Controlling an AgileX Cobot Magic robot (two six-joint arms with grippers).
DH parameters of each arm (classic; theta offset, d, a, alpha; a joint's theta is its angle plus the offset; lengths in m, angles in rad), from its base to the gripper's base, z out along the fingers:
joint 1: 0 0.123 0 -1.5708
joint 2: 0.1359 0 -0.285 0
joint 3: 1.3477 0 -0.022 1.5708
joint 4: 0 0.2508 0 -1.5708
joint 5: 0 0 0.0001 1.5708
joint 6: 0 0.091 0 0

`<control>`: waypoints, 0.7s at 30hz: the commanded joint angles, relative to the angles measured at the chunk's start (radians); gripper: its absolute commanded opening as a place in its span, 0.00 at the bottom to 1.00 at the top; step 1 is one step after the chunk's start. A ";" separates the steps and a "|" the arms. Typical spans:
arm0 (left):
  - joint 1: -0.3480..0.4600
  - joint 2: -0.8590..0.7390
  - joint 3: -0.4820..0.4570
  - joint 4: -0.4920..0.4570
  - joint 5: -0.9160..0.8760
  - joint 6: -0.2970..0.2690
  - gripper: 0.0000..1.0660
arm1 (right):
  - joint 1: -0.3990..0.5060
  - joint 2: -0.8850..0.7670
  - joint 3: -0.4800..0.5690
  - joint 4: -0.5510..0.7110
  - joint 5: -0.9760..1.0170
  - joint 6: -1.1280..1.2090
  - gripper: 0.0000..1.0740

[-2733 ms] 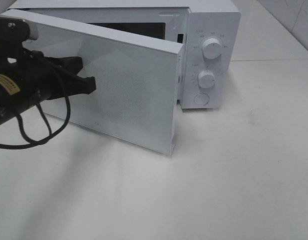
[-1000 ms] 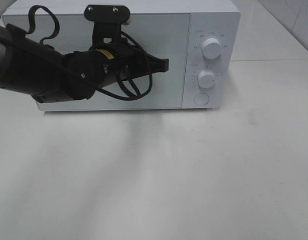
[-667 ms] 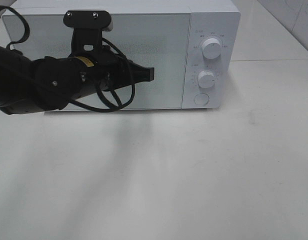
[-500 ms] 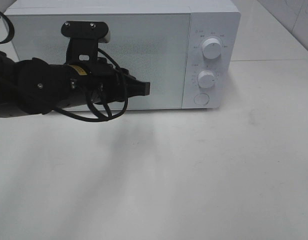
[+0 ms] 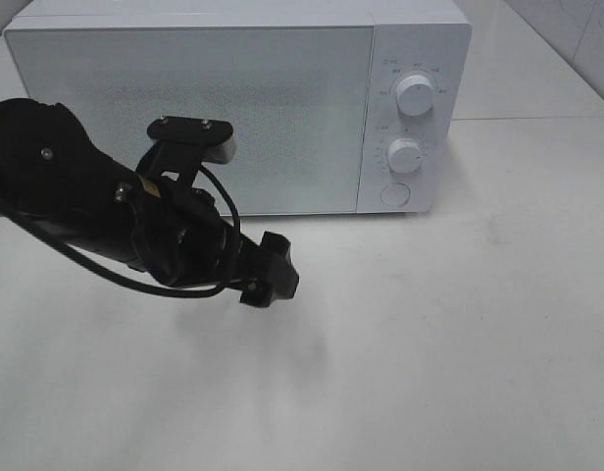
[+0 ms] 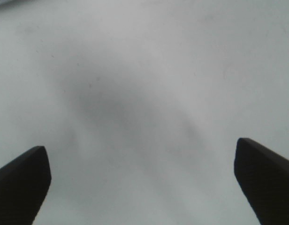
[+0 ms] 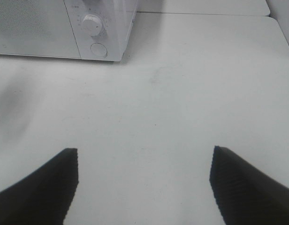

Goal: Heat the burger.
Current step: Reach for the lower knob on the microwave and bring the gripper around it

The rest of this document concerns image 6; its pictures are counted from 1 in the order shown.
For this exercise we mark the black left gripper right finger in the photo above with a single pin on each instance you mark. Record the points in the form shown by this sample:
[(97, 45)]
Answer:
[(263, 176)]

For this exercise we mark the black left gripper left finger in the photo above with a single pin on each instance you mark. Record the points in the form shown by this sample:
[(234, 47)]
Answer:
[(24, 183)]

